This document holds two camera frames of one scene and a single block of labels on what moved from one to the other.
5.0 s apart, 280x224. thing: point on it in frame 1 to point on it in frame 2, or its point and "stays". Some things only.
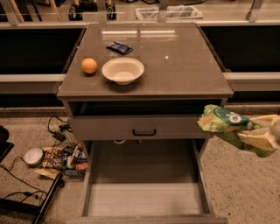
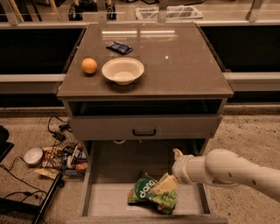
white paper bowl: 122,70 stays
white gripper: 276,130 to 180,168
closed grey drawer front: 137,127 stays
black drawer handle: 143,134 stays
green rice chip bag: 228,124 to 142,193
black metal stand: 38,210 stays
